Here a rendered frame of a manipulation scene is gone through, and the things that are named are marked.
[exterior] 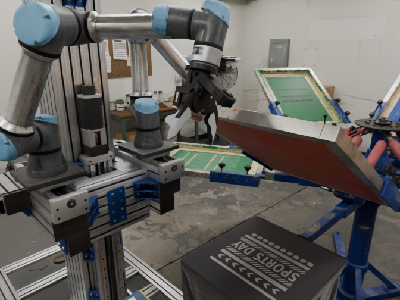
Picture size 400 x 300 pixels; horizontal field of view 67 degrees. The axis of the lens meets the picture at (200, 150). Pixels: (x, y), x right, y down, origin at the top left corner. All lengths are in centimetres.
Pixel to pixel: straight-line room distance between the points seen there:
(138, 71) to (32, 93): 66
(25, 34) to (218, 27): 53
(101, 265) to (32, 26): 120
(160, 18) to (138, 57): 79
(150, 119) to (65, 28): 64
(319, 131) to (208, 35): 35
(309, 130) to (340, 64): 498
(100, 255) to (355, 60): 487
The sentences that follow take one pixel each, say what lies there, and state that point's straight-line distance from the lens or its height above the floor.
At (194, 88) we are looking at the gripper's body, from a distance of 77.
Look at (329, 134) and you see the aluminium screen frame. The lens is 75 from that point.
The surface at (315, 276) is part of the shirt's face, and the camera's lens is 125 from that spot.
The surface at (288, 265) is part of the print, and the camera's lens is 127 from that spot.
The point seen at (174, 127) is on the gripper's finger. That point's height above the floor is 154.
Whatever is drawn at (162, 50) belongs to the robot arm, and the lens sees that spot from 151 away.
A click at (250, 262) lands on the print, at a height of 95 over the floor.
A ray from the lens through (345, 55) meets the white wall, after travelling 571.
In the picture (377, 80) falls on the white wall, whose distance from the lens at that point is 554.
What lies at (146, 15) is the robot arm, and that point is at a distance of 100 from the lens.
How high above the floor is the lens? 172
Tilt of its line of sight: 18 degrees down
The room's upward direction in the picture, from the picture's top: straight up
